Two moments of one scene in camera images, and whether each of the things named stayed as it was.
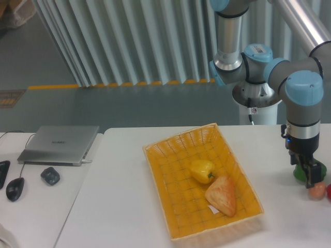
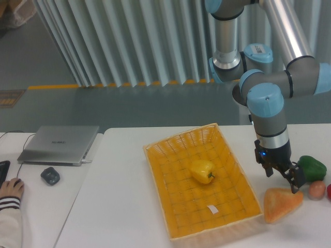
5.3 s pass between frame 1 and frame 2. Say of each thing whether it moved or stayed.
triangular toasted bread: moved
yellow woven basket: stayed
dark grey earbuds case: stayed
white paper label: stayed
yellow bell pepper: stayed
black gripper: moved
